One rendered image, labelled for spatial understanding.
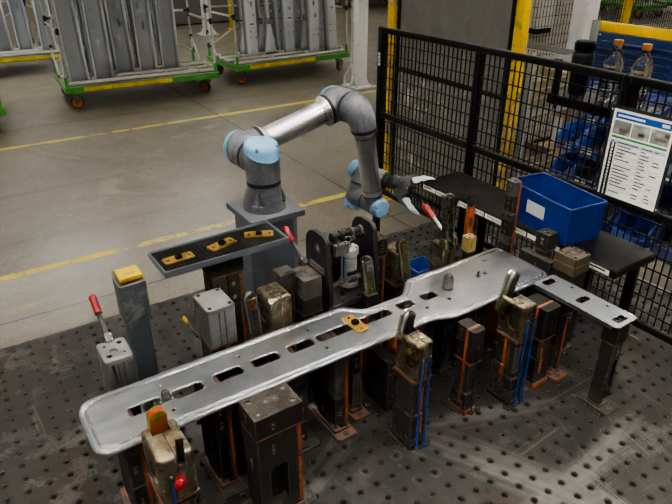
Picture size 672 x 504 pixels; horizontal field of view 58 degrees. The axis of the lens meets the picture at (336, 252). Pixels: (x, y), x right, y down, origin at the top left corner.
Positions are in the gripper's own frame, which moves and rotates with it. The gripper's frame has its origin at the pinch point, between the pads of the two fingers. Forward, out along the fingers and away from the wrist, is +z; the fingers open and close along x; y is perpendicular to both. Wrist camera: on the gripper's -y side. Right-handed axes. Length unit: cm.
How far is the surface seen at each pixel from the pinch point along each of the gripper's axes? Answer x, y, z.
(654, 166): -32, -25, 68
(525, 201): -9.6, -12.3, 35.4
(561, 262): 7, -29, 55
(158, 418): 77, -124, 1
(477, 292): 27, -46, 38
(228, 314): 58, -92, -11
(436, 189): -5.1, 8.2, -0.4
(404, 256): 26, -47, 13
